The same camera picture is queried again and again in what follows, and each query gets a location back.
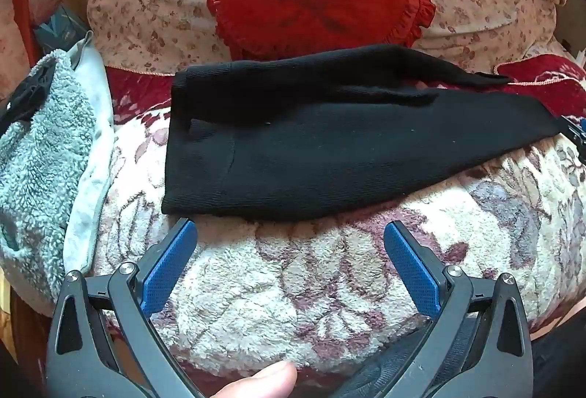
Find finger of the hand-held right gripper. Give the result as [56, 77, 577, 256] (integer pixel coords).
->
[561, 114, 586, 152]

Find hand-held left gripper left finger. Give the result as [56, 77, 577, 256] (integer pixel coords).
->
[46, 217, 204, 398]

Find blue printed box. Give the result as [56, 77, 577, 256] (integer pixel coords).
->
[34, 4, 90, 53]

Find grey fleece garment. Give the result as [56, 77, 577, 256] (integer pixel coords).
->
[0, 32, 115, 316]

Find black pants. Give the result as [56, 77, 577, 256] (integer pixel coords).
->
[161, 43, 568, 224]

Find black strap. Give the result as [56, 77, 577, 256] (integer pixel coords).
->
[0, 59, 58, 133]

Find person's left hand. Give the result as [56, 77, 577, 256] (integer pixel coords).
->
[219, 360, 298, 398]

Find white maroon floral fleece blanket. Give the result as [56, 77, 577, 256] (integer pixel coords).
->
[92, 52, 586, 385]

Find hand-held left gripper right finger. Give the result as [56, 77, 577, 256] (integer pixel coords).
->
[383, 220, 534, 398]

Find person's dark grey trouser leg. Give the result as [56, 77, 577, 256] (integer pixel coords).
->
[339, 325, 586, 398]

